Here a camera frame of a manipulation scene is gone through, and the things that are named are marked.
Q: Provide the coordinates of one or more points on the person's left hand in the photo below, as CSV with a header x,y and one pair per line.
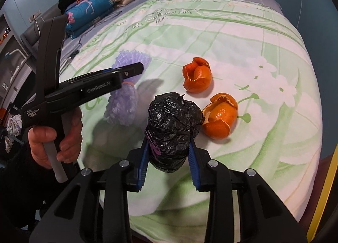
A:
x,y
72,140

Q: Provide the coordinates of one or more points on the orange peel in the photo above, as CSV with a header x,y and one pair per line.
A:
x,y
198,76

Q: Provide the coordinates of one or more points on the green patterned blanket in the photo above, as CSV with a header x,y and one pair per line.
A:
x,y
211,34

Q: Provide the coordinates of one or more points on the folded blue floral blanket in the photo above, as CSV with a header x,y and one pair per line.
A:
x,y
87,13

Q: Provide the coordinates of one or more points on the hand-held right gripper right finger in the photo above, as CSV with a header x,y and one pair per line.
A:
x,y
194,169

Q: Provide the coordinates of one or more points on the black plastic bag ball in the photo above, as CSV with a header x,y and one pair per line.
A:
x,y
171,126

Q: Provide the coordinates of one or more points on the yellow rimmed trash bin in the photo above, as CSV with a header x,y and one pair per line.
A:
x,y
326,192

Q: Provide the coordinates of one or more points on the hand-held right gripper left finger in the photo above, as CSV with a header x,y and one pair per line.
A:
x,y
141,169

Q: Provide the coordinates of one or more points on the person's left forearm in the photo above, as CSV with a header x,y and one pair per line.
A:
x,y
23,192

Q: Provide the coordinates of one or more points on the wall outlet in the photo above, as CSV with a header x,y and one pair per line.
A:
x,y
34,16

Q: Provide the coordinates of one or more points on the half-peeled orange near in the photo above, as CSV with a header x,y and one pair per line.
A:
x,y
220,118

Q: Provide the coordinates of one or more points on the white patterned cloth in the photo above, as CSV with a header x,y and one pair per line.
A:
x,y
13,129

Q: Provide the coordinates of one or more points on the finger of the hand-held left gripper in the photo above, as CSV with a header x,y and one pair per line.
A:
x,y
132,69

